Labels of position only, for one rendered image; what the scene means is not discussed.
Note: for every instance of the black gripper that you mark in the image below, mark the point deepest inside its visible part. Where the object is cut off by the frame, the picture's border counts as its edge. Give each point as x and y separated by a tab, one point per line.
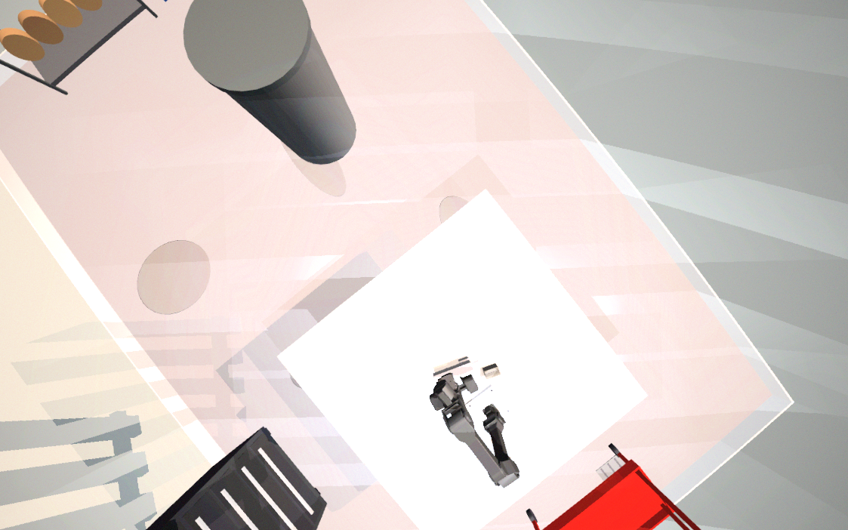
469	385

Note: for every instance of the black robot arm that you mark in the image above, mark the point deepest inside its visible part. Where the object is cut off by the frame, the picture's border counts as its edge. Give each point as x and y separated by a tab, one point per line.
500	468

